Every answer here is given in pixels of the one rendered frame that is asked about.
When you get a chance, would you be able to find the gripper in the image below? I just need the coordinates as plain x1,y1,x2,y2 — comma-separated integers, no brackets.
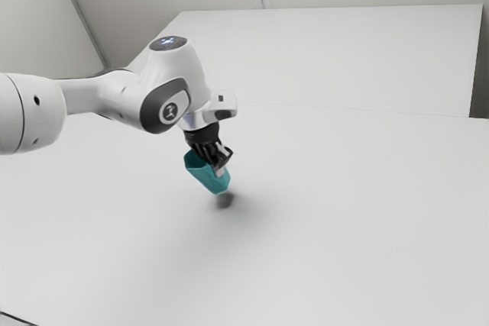
183,122,235,179

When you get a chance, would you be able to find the teal faceted mug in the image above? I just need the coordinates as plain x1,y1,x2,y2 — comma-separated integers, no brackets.
183,150,233,195

